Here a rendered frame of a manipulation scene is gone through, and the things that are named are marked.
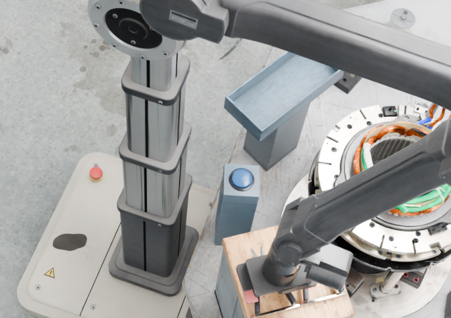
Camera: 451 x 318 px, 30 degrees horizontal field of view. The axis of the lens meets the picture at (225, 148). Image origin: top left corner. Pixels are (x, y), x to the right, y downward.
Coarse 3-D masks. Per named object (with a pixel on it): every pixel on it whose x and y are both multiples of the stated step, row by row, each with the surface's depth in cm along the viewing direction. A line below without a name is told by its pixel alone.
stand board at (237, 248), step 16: (224, 240) 155; (240, 240) 155; (256, 240) 155; (272, 240) 155; (240, 256) 153; (240, 288) 150; (320, 288) 152; (240, 304) 151; (272, 304) 149; (288, 304) 150; (320, 304) 150; (336, 304) 150
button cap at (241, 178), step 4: (236, 172) 164; (240, 172) 164; (244, 172) 164; (248, 172) 164; (232, 176) 164; (236, 176) 164; (240, 176) 164; (244, 176) 164; (248, 176) 164; (232, 180) 163; (236, 180) 163; (240, 180) 163; (244, 180) 163; (248, 180) 163; (236, 184) 163; (240, 184) 163; (244, 184) 163; (248, 184) 163; (240, 188) 163; (244, 188) 164
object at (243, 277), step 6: (240, 264) 142; (240, 270) 142; (240, 276) 141; (246, 276) 142; (240, 282) 141; (246, 282) 141; (246, 288) 140; (246, 294) 141; (252, 294) 141; (246, 300) 140; (252, 300) 140
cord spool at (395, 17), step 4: (400, 8) 212; (404, 8) 212; (392, 12) 211; (396, 12) 211; (400, 12) 211; (408, 12) 211; (392, 16) 210; (396, 16) 210; (400, 16) 210; (408, 16) 211; (412, 16) 211; (392, 20) 209; (396, 20) 210; (400, 20) 210; (404, 20) 210; (408, 20) 210; (412, 20) 210; (396, 24) 209; (400, 24) 209; (404, 24) 209; (408, 24) 209; (412, 24) 209
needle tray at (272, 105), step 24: (264, 72) 175; (288, 72) 179; (312, 72) 179; (336, 72) 175; (240, 96) 175; (264, 96) 176; (288, 96) 176; (312, 96) 174; (240, 120) 171; (264, 120) 173; (288, 120) 179; (264, 144) 187; (288, 144) 192; (264, 168) 194
